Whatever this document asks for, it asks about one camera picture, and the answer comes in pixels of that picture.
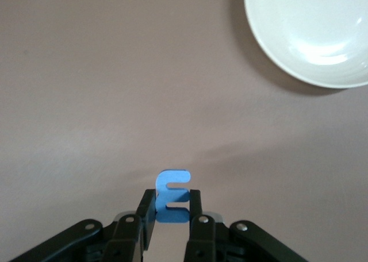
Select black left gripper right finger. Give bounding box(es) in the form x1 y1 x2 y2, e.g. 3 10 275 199
183 188 309 262

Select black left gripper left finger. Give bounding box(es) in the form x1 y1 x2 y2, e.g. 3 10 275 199
8 188 158 262

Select blue letter m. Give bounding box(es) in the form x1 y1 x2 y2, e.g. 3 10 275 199
154 169 192 225

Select cream plate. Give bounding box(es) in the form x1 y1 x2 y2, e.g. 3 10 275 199
243 0 368 90

